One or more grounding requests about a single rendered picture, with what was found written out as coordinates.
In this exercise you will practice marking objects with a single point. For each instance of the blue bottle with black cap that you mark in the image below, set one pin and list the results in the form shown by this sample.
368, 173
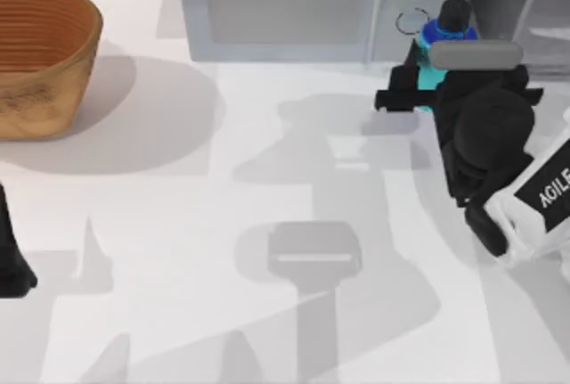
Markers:
447, 31

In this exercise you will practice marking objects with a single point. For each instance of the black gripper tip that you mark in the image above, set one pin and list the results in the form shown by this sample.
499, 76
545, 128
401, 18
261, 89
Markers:
11, 259

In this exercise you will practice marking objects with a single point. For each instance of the pale microwave oven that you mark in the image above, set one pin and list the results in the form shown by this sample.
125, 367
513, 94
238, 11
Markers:
285, 5

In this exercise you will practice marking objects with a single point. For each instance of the pale grey rounded box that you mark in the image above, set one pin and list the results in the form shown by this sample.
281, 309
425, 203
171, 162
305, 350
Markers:
476, 54

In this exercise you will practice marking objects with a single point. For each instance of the woven brown basket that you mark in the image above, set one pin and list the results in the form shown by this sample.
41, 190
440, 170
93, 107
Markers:
40, 67

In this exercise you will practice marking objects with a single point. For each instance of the microwave knob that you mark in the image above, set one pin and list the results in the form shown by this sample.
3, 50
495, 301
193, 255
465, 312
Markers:
410, 22

